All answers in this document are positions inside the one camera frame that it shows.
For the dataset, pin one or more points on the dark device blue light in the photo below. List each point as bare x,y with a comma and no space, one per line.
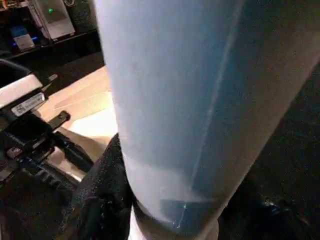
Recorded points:
22,37

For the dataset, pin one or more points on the white plastic table leg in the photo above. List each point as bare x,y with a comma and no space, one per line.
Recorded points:
175,100

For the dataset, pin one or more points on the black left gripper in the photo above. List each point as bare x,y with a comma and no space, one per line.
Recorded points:
27,145

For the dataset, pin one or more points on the white plastic table top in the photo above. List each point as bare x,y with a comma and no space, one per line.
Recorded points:
87,100

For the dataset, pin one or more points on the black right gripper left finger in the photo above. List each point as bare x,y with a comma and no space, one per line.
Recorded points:
105,200

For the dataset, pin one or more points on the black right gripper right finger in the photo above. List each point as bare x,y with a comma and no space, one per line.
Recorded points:
257,220

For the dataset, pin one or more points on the white device green light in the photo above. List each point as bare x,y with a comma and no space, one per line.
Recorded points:
57,22

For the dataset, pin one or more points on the black work mat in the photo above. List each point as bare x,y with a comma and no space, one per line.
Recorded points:
287,150

